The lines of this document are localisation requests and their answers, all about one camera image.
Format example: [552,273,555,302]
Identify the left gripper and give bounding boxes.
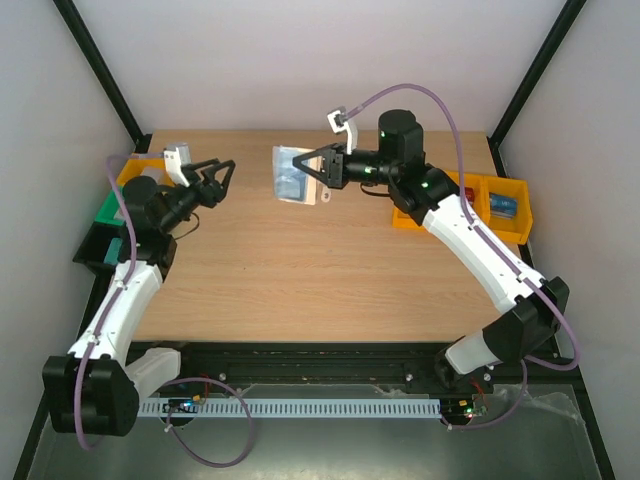
[159,159,238,235]

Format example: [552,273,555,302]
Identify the white card holder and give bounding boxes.
[272,146,331,205]

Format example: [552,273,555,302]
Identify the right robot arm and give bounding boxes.
[292,109,569,392]

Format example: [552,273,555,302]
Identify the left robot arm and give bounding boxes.
[42,152,236,445]

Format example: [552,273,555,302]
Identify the grey holder in yellow bin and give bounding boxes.
[141,166,166,185]

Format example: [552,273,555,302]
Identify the yellow bin with black cards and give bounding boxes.
[392,208,423,230]

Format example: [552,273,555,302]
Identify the teal holder in black bin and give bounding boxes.
[103,237,122,266]

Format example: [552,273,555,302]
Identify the red card stack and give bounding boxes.
[465,187,475,204]

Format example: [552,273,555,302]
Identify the yellow bin with red cards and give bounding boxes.
[464,172,490,223]

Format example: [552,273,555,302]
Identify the blue card stack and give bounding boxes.
[489,192,518,219]

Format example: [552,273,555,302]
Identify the yellow bin with blue cards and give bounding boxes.
[485,176,533,245]

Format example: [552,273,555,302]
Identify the yellow bin far left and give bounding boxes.
[116,158,174,187]

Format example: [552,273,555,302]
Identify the green bin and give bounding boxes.
[94,191,125,227]

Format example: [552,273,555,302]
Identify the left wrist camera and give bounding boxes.
[163,142,192,187]

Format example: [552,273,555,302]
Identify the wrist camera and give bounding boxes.
[163,142,192,187]
[327,106,358,154]

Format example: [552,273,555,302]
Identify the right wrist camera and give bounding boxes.
[327,106,358,154]

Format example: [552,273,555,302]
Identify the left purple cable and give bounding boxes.
[73,151,256,468]

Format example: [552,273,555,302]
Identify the purple cable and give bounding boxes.
[344,83,582,432]
[73,151,256,468]

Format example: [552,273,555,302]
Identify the left black frame post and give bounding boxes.
[53,0,152,153]

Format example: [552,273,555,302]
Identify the black frame post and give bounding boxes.
[488,0,587,151]
[53,0,152,153]

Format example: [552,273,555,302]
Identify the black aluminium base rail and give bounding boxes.
[119,341,581,396]

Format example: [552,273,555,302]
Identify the white slotted cable duct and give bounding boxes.
[138,398,441,419]

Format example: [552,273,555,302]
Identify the right black frame post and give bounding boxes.
[488,0,587,151]

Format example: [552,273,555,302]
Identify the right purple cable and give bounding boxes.
[344,83,582,432]

